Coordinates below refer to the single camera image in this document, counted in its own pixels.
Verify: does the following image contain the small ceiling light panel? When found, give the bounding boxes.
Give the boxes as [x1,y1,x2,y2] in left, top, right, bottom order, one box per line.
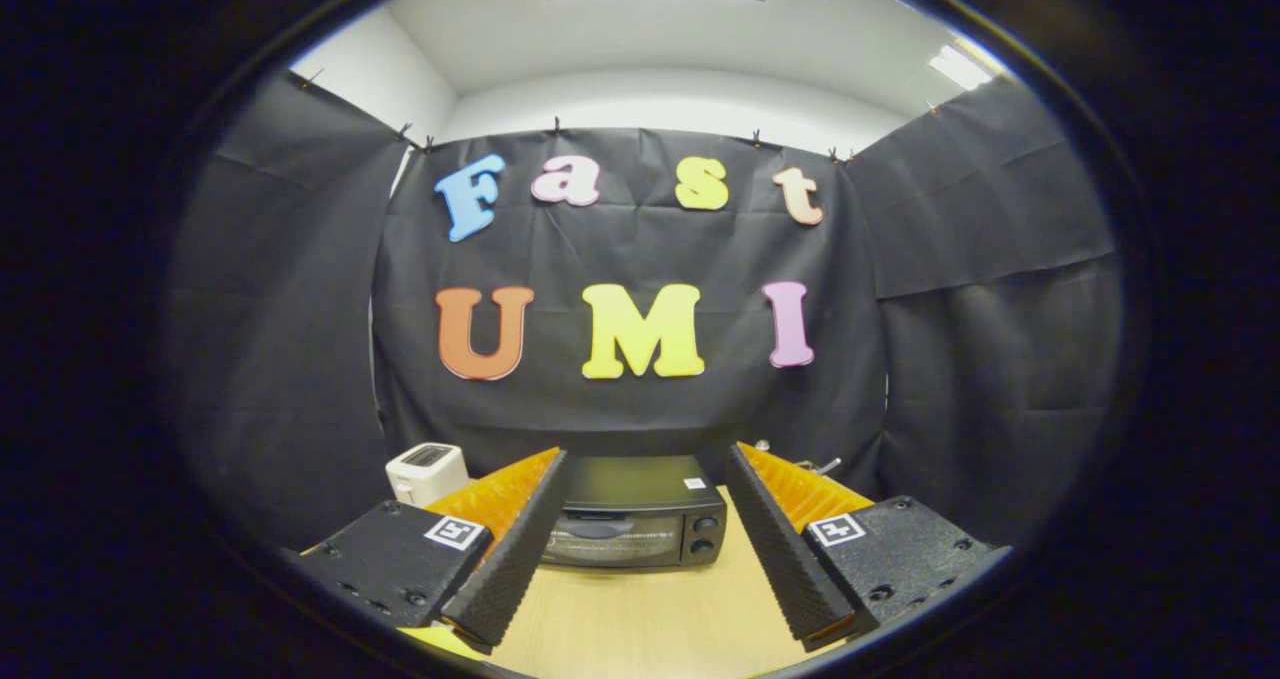
[928,44,996,92]

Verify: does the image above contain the black toaster oven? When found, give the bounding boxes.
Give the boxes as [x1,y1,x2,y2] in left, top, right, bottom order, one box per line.
[540,455,729,571]

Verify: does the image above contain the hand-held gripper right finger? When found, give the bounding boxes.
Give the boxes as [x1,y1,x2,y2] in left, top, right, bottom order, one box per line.
[722,442,1013,654]

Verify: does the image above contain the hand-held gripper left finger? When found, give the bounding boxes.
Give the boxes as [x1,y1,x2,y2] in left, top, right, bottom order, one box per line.
[290,447,569,657]

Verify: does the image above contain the white pop-up toaster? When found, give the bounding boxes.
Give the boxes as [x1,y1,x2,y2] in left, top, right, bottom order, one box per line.
[385,442,471,508]

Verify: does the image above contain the black backdrop cloth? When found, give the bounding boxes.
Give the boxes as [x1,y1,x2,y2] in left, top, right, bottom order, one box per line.
[165,64,1126,555]

